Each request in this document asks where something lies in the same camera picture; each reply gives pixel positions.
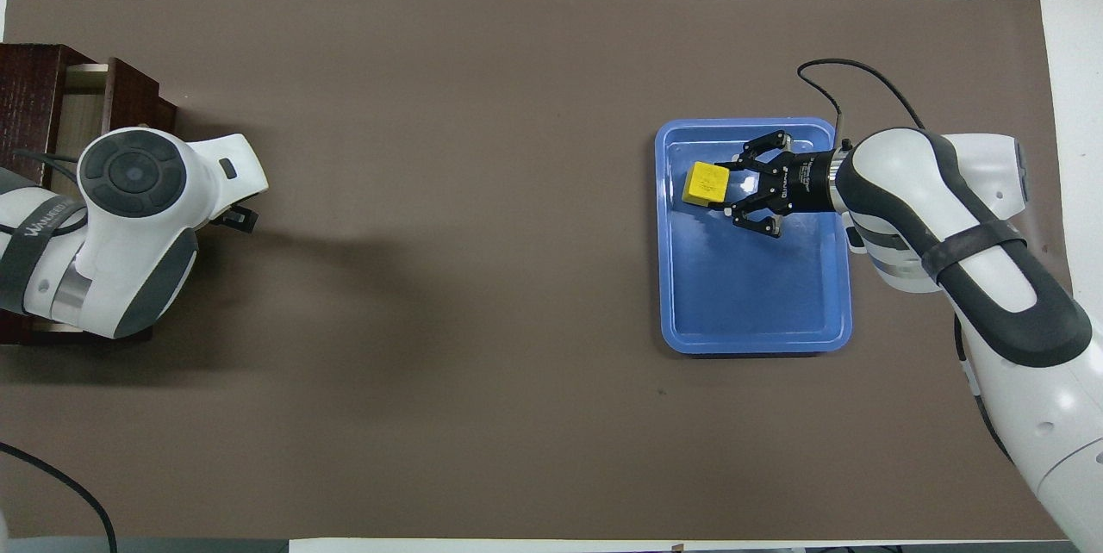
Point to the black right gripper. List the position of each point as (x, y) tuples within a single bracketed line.
[(797, 183)]

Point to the yellow block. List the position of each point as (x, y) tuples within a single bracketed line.
[(705, 184)]

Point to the dark wooden drawer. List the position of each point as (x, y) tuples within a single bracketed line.
[(138, 101)]

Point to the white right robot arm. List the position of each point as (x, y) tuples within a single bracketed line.
[(1017, 338)]

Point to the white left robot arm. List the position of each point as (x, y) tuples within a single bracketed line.
[(112, 217)]

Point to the blue plastic tray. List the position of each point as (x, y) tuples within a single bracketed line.
[(750, 295)]

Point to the brown table mat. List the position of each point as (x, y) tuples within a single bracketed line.
[(474, 277)]

